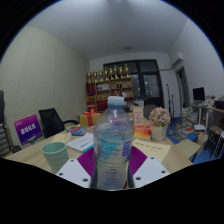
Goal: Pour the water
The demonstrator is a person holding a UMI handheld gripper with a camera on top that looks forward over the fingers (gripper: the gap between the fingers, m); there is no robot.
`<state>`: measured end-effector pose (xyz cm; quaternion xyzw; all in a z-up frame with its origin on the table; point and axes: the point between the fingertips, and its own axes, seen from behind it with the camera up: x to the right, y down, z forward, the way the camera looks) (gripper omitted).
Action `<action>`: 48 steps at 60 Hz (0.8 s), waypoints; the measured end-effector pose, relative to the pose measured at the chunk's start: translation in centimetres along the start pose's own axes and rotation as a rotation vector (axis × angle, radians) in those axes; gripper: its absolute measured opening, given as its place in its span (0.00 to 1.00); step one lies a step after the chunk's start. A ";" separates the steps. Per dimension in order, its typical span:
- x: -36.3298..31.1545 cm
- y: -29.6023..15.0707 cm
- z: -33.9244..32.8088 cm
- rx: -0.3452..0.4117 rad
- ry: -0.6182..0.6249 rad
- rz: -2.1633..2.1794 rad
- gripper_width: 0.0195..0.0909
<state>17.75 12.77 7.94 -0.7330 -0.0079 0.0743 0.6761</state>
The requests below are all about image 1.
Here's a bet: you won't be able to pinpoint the clear plastic water bottle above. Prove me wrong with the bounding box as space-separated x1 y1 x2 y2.
92 95 135 191

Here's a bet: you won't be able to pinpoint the orange standing box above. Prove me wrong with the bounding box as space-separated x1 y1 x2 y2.
132 106 145 127

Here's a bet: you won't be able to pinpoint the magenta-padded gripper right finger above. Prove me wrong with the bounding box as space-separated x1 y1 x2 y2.
128 145 171 189

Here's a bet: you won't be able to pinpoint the colourful picture book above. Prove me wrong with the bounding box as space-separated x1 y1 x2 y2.
65 125 88 137

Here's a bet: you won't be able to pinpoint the yellow notepad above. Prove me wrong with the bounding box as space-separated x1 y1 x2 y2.
132 138 172 163

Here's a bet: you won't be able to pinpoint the black office chair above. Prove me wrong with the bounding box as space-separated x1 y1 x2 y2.
38 107 80 139

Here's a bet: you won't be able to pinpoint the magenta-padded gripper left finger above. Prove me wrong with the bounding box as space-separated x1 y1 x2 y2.
55 146 98 189

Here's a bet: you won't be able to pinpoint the yellow gift box red ribbon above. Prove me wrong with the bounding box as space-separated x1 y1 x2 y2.
79 108 102 128

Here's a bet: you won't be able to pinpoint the white open book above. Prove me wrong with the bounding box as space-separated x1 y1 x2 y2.
65 132 95 153

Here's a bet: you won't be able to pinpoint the pink flowers in white pot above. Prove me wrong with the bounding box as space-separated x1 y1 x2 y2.
148 106 172 142

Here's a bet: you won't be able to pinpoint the wooden shelf unit with trophies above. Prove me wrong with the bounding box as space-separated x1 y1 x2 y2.
85 63 135 113

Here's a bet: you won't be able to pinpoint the long wooden side desk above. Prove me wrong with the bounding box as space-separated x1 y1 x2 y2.
191 101 224 134

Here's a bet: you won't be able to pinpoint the cream book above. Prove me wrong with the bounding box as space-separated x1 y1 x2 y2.
49 132 73 145

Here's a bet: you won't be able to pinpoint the black computer monitor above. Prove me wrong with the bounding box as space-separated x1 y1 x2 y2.
192 87 206 103

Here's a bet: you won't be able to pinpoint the dark framed glass door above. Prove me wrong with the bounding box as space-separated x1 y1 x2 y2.
103 59 165 109

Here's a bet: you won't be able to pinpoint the pale green cup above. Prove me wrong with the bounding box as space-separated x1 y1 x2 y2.
41 141 70 174

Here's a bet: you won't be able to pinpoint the red orange book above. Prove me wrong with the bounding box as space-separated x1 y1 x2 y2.
133 124 153 141

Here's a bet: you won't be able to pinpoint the white wall air conditioner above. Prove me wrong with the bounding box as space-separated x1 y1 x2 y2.
169 52 185 68

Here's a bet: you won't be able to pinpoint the low wooden side table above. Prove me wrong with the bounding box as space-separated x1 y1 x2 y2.
174 138 202 159

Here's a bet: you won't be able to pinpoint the black microphone stand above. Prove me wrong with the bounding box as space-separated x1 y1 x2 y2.
165 83 176 118

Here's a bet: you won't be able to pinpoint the purple sign board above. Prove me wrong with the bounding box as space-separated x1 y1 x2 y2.
13 114 43 146

